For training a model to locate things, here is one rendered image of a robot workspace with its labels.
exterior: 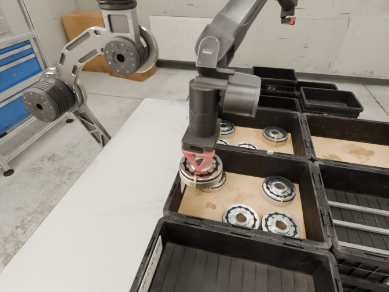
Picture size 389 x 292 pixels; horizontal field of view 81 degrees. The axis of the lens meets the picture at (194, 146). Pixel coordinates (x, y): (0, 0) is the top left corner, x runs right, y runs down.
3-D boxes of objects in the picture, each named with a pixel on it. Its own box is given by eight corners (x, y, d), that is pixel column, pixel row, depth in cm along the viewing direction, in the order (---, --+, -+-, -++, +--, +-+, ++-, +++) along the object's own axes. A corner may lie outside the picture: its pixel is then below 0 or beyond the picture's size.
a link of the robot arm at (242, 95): (206, 58, 48) (201, 35, 40) (261, 64, 46) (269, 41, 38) (195, 113, 48) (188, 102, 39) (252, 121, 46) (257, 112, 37)
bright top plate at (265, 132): (262, 139, 93) (262, 138, 93) (263, 126, 101) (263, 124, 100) (288, 143, 91) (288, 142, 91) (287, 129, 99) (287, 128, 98)
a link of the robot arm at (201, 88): (193, 69, 43) (185, 82, 39) (230, 73, 42) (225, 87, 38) (193, 102, 48) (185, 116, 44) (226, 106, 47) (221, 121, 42)
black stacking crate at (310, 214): (165, 238, 65) (161, 215, 58) (190, 167, 87) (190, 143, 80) (314, 273, 58) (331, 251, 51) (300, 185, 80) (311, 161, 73)
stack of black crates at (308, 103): (289, 150, 198) (305, 103, 169) (286, 130, 221) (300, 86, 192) (340, 156, 191) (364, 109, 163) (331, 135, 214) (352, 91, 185)
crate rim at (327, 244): (161, 219, 59) (160, 214, 57) (190, 147, 81) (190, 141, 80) (329, 255, 52) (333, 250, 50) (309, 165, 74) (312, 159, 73)
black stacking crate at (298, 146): (190, 166, 88) (190, 142, 80) (205, 124, 110) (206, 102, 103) (300, 184, 80) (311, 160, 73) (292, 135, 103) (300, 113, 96)
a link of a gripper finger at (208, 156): (216, 159, 56) (220, 127, 50) (210, 181, 51) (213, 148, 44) (189, 153, 57) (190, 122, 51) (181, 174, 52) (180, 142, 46)
